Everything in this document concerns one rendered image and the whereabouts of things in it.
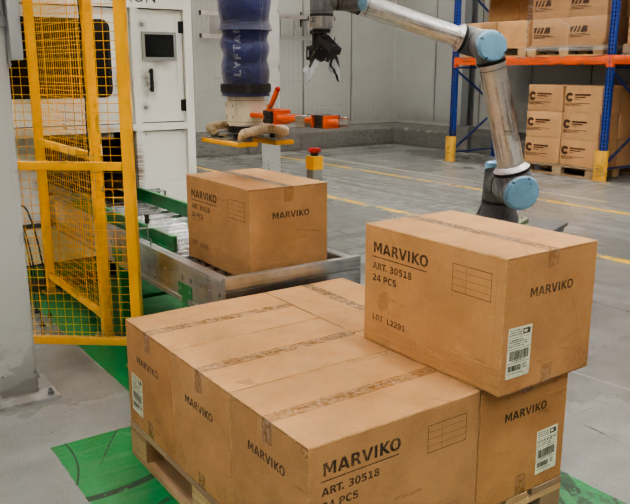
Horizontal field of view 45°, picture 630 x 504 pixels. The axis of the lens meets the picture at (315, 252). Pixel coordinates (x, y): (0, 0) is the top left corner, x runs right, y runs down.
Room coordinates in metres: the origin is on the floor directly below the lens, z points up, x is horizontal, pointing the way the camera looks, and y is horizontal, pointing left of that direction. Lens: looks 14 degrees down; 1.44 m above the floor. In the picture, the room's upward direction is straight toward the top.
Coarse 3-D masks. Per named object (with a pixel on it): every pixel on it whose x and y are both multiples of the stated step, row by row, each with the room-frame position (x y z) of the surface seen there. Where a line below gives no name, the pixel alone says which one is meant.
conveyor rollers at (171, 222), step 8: (112, 208) 4.88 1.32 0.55; (120, 208) 4.90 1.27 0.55; (144, 208) 4.90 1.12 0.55; (152, 208) 4.93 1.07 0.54; (160, 208) 4.88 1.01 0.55; (152, 216) 4.64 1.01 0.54; (160, 216) 4.67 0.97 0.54; (168, 216) 4.61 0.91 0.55; (176, 216) 4.64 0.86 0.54; (184, 216) 4.66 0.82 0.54; (152, 224) 4.36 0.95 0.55; (160, 224) 4.38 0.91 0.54; (168, 224) 4.41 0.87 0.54; (176, 224) 4.36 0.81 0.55; (184, 224) 4.38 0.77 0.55; (176, 232) 4.15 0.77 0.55; (184, 232) 4.17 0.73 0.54; (184, 240) 3.98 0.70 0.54; (184, 248) 3.78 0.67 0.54; (184, 256) 3.59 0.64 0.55; (200, 264) 3.44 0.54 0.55; (208, 264) 3.46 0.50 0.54; (224, 272) 3.31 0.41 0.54
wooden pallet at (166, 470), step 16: (144, 432) 2.54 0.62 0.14; (144, 448) 2.55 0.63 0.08; (160, 448) 2.42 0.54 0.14; (144, 464) 2.55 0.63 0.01; (160, 464) 2.53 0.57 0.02; (176, 464) 2.31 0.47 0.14; (160, 480) 2.43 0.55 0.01; (176, 480) 2.42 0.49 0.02; (192, 480) 2.21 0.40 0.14; (560, 480) 2.24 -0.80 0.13; (176, 496) 2.32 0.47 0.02; (192, 496) 2.22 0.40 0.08; (208, 496) 2.12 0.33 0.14; (528, 496) 2.15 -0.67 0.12; (544, 496) 2.19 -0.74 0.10
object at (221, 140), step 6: (204, 138) 3.50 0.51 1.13; (210, 138) 3.47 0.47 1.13; (216, 138) 3.43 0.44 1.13; (222, 138) 3.42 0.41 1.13; (228, 138) 3.42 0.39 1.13; (234, 138) 3.35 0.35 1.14; (222, 144) 3.36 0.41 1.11; (228, 144) 3.32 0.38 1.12; (234, 144) 3.27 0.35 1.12; (240, 144) 3.26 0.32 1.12; (246, 144) 3.27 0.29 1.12; (252, 144) 3.29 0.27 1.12
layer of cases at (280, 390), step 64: (128, 320) 2.63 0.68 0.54; (192, 320) 2.63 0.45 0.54; (256, 320) 2.63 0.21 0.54; (320, 320) 2.63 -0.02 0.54; (192, 384) 2.19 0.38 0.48; (256, 384) 2.06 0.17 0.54; (320, 384) 2.05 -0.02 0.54; (384, 384) 2.05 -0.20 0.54; (448, 384) 2.05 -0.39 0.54; (192, 448) 2.21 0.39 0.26; (256, 448) 1.87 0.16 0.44; (320, 448) 1.69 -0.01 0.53; (384, 448) 1.81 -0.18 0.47; (448, 448) 1.94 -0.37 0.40; (512, 448) 2.10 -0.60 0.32
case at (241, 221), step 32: (192, 192) 3.55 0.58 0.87; (224, 192) 3.28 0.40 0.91; (256, 192) 3.13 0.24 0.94; (288, 192) 3.22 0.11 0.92; (320, 192) 3.31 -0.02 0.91; (192, 224) 3.56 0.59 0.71; (224, 224) 3.29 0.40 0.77; (256, 224) 3.13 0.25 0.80; (288, 224) 3.22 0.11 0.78; (320, 224) 3.31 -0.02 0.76; (192, 256) 3.57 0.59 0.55; (224, 256) 3.30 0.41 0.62; (256, 256) 3.12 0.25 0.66; (288, 256) 3.22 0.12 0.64; (320, 256) 3.32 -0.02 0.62
